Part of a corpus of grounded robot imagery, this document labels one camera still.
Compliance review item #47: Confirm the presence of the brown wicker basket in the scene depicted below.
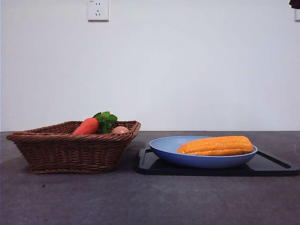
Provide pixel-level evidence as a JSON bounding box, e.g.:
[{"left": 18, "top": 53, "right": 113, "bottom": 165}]
[{"left": 6, "top": 120, "right": 142, "bottom": 174}]

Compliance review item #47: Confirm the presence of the yellow orange corn cob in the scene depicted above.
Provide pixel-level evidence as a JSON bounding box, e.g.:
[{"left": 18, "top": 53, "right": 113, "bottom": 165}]
[{"left": 177, "top": 135, "right": 255, "bottom": 157}]

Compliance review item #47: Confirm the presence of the orange carrot with green leaves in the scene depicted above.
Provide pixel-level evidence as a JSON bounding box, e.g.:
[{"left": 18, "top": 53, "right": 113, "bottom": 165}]
[{"left": 72, "top": 111, "right": 119, "bottom": 135}]

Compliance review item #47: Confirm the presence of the blue round plate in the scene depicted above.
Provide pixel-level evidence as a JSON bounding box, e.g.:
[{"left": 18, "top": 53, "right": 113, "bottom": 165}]
[{"left": 149, "top": 135, "right": 259, "bottom": 169}]

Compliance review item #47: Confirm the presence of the black flat tray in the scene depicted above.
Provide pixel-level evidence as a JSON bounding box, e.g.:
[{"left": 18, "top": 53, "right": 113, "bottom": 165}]
[{"left": 135, "top": 147, "right": 300, "bottom": 177}]

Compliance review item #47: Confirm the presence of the white wall socket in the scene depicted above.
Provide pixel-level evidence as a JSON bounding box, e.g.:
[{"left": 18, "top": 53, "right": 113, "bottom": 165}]
[{"left": 88, "top": 0, "right": 110, "bottom": 23}]

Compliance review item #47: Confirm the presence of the pale brown egg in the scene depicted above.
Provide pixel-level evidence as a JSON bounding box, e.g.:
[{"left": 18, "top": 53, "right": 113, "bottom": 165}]
[{"left": 111, "top": 126, "right": 130, "bottom": 135}]

